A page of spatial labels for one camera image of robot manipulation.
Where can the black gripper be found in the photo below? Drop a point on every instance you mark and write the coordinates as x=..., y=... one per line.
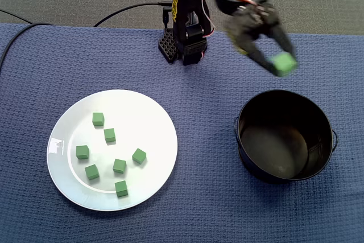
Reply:
x=257, y=31

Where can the green foam cube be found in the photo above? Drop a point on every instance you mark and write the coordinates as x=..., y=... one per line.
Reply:
x=109, y=135
x=121, y=189
x=91, y=172
x=98, y=119
x=119, y=166
x=139, y=156
x=283, y=63
x=82, y=152

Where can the black robot arm with stickers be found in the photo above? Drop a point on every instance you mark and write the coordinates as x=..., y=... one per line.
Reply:
x=185, y=26

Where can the white round plate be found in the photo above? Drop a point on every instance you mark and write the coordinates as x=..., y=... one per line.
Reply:
x=148, y=112

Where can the black round bucket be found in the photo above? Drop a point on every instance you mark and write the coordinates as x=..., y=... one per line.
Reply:
x=273, y=154

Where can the blue woven table cloth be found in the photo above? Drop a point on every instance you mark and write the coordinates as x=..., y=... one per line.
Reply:
x=199, y=140

